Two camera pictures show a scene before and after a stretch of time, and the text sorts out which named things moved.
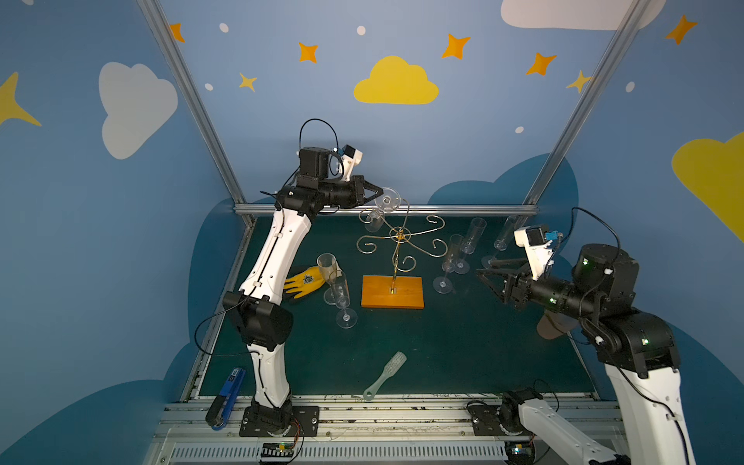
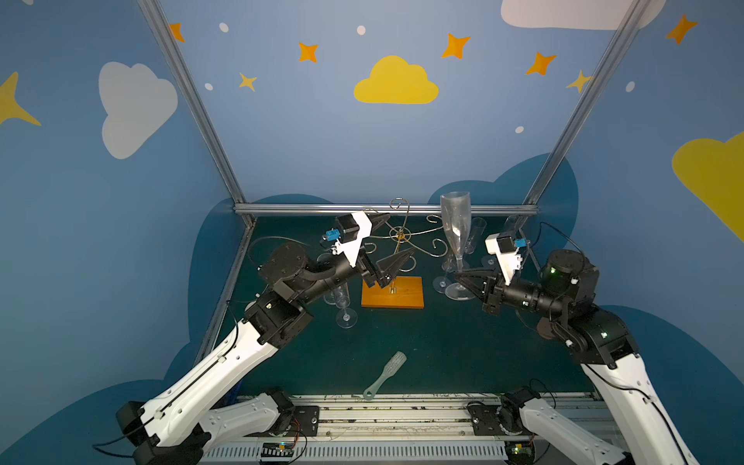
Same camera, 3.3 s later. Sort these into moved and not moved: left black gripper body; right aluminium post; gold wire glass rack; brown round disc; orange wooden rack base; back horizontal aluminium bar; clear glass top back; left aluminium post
Moved: left black gripper body; clear glass top back
Not moved: orange wooden rack base; gold wire glass rack; brown round disc; back horizontal aluminium bar; right aluminium post; left aluminium post
